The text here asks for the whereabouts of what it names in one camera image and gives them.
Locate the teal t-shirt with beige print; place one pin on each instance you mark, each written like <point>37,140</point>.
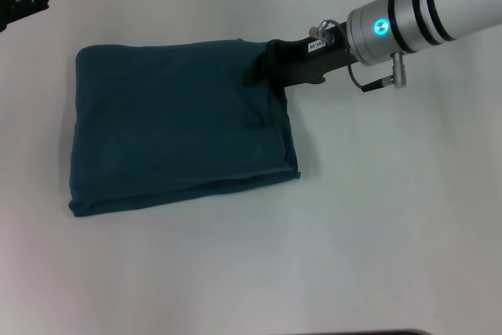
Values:
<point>176,123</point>

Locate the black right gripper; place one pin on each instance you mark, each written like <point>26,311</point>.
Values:
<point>310,64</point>

